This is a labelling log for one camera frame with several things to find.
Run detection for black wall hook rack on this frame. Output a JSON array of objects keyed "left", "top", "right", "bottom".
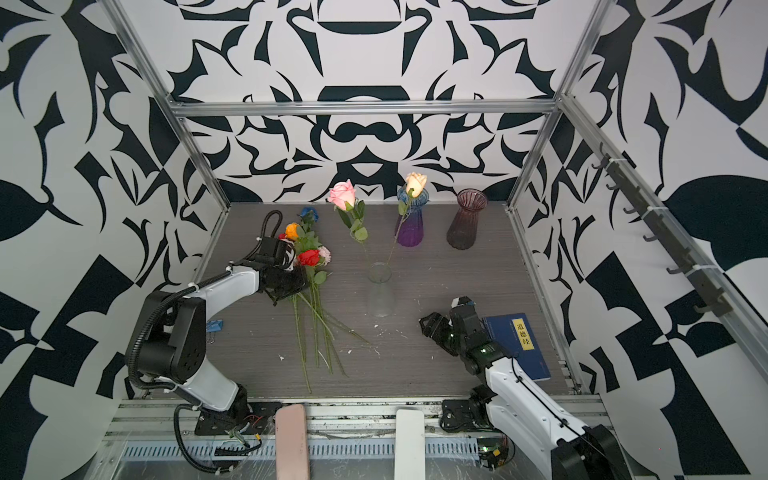
[{"left": 592, "top": 142, "right": 733, "bottom": 317}]

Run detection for blue binder clip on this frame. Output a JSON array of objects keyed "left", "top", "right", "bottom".
[{"left": 205, "top": 320, "right": 223, "bottom": 344}]

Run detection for white pad on rail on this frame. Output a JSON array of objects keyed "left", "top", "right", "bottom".
[{"left": 394, "top": 409, "right": 426, "bottom": 480}]

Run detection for dark pink glass vase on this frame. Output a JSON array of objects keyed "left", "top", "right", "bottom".
[{"left": 446, "top": 188, "right": 488, "bottom": 250}]

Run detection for blue book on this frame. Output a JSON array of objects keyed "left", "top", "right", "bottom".
[{"left": 483, "top": 313, "right": 551, "bottom": 382}]

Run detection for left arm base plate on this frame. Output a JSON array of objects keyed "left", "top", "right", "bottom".
[{"left": 194, "top": 401, "right": 283, "bottom": 436}]

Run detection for pink spray roses bunch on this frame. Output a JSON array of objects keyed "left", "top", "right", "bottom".
[{"left": 282, "top": 234, "right": 346, "bottom": 393}]

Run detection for blue rose stem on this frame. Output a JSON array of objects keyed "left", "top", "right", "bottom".
[{"left": 299, "top": 207, "right": 319, "bottom": 224}]

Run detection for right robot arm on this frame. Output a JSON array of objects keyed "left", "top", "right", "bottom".
[{"left": 419, "top": 297, "right": 631, "bottom": 479}]

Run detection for pink pad on rail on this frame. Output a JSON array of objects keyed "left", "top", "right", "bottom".
[{"left": 275, "top": 404, "right": 310, "bottom": 480}]

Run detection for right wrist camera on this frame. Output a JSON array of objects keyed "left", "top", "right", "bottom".
[{"left": 451, "top": 296, "right": 475, "bottom": 309}]

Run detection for small circuit board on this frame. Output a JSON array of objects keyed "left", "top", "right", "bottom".
[{"left": 477, "top": 435, "right": 517, "bottom": 471}]

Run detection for pink rose stem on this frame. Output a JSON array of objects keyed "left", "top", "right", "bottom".
[{"left": 327, "top": 180, "right": 373, "bottom": 273}]

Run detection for blue purple glass vase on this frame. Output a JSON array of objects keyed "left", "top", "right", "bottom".
[{"left": 395, "top": 186, "right": 429, "bottom": 247}]

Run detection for clear glass vase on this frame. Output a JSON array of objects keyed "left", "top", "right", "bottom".
[{"left": 367, "top": 262, "right": 395, "bottom": 318}]

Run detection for orange rose stem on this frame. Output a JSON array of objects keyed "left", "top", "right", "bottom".
[{"left": 284, "top": 223, "right": 300, "bottom": 241}]

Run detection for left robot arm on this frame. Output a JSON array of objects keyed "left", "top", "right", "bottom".
[{"left": 124, "top": 228, "right": 308, "bottom": 476}]

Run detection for red rose stem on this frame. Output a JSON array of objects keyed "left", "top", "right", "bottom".
[{"left": 298, "top": 246, "right": 367, "bottom": 345}]

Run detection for cream peach rose stem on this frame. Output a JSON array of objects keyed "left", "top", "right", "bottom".
[{"left": 385, "top": 172, "right": 427, "bottom": 265}]

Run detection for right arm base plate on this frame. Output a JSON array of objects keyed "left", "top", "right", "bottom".
[{"left": 439, "top": 398, "right": 495, "bottom": 433}]

